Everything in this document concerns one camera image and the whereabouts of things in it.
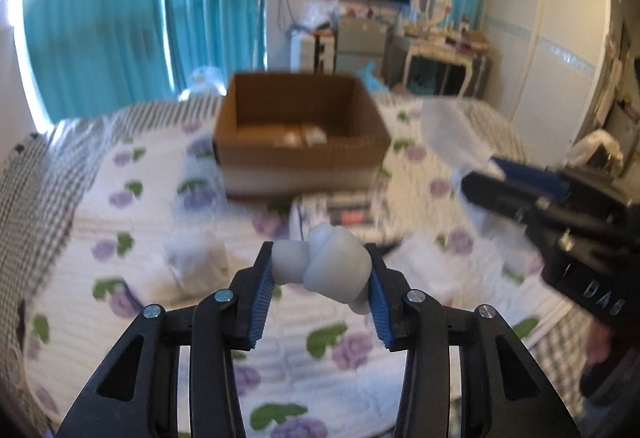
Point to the brown cardboard box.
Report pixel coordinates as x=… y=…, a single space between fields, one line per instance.
x=300 y=153

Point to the white crumpled soft item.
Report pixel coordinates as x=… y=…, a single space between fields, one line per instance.
x=195 y=258

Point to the clear plastic bag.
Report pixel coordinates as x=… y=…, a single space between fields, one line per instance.
x=450 y=130

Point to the white plastic bag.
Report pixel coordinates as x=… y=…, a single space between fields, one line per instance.
x=205 y=80

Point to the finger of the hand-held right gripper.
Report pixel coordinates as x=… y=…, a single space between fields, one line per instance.
x=500 y=198
x=530 y=178

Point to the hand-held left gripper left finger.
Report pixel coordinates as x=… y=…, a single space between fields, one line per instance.
x=262 y=298

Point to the grey small cabinet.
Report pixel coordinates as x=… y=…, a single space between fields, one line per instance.
x=361 y=45

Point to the white wardrobe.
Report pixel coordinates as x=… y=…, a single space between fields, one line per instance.
x=545 y=48

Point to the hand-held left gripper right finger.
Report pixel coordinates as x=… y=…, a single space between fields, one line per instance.
x=378 y=308

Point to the white bag with dark contents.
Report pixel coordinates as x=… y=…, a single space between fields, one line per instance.
x=597 y=150

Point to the white drawer unit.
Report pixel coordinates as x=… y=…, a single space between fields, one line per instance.
x=312 y=53

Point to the white items inside box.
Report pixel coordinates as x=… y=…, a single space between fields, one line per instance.
x=302 y=135

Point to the floral quilted blanket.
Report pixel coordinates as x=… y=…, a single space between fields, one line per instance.
x=125 y=228

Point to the person's right forearm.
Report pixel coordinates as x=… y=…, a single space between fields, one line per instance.
x=607 y=343

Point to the clear packet with red label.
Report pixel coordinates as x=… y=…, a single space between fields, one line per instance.
x=345 y=215

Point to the blue plastic bag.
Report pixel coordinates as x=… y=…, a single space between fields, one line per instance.
x=372 y=78

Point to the white dressing table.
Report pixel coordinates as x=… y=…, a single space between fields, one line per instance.
x=440 y=58

